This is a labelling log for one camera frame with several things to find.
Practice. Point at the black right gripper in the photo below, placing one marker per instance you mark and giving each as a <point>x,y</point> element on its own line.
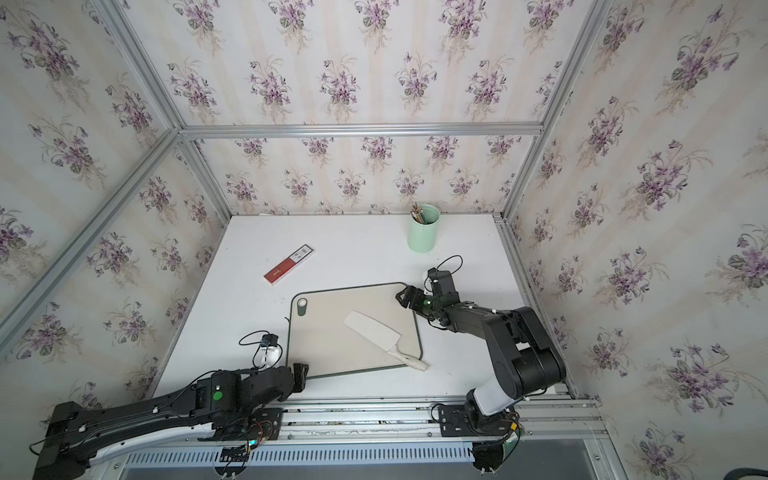
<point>408,290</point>

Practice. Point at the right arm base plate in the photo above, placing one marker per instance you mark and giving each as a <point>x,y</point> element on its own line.
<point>466,420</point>

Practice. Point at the white cleaver knife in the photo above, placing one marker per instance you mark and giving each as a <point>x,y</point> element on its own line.
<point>383,337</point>

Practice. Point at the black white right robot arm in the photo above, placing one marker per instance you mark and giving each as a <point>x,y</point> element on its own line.
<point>523,356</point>

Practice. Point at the red white flat box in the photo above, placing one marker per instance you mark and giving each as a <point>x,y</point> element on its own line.
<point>288,264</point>

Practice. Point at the mint green tin cup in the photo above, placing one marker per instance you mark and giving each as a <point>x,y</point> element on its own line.
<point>422,238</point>

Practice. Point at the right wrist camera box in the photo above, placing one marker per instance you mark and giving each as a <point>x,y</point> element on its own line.
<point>443,290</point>

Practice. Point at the coloured pencils bundle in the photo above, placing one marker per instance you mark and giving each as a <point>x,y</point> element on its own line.
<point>417,214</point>

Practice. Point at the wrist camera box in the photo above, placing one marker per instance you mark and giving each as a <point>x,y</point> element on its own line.
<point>269,349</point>
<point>443,290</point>

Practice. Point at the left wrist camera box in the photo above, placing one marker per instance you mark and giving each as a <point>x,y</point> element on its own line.
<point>269,349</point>

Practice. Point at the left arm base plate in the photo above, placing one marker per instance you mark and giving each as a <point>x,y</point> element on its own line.
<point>262,425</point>

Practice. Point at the aluminium front rail frame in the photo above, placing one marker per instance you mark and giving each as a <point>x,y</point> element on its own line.
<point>401,431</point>

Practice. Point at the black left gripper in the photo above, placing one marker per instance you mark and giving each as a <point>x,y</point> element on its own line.
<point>301,381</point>

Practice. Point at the beige cutting board green rim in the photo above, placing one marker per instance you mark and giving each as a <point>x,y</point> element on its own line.
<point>317,335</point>

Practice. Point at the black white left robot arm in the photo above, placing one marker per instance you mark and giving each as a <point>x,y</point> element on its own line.
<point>220,405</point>

